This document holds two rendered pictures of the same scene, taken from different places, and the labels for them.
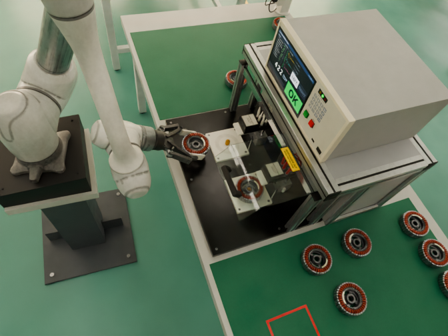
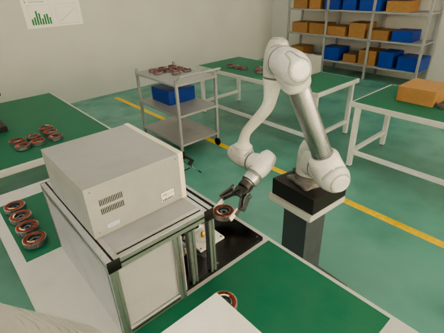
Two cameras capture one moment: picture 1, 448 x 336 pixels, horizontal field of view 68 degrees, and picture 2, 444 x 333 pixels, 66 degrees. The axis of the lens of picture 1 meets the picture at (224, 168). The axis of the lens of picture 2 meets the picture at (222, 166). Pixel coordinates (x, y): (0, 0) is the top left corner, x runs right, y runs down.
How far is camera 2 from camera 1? 219 cm
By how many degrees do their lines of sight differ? 93
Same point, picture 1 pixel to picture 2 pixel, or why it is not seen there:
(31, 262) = not seen: hidden behind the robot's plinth
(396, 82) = (87, 144)
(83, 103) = not seen: outside the picture
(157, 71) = (312, 281)
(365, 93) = (114, 134)
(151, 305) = not seen: hidden behind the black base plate
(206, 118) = (231, 250)
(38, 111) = (303, 147)
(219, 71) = (250, 313)
